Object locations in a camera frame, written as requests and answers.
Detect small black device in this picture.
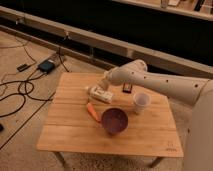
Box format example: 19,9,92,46
17,64,30,72

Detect orange toy carrot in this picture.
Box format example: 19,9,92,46
86,102,100,122

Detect small dark block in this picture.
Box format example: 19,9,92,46
122,83,132,93

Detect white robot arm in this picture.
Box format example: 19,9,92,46
98,60,213,171

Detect wooden table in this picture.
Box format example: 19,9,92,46
37,73,183,158

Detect purple bowl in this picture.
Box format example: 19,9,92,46
101,108,128,135

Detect black power adapter box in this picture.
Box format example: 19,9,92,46
38,60,55,73

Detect black floor cables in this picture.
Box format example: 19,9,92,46
0,36,69,151

